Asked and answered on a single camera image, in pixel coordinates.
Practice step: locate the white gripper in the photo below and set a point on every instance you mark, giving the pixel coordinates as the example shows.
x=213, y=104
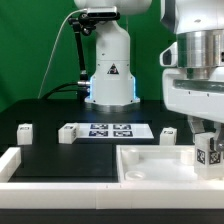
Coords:
x=199, y=97

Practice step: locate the white square tabletop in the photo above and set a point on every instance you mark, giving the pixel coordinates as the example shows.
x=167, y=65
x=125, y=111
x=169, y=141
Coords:
x=153, y=163

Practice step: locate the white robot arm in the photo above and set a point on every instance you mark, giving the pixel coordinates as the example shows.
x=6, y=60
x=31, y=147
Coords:
x=197, y=24

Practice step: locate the white tag sheet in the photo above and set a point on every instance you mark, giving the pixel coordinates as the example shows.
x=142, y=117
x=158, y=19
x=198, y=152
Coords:
x=115, y=131

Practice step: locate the white U-shaped fence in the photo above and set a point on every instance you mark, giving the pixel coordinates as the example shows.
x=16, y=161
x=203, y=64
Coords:
x=202, y=194

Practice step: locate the grey camera on mount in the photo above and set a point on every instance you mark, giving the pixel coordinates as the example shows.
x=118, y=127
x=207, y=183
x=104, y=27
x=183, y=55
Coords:
x=102, y=13

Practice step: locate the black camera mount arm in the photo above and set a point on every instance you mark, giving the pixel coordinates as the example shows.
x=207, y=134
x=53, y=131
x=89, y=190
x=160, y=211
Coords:
x=80, y=43

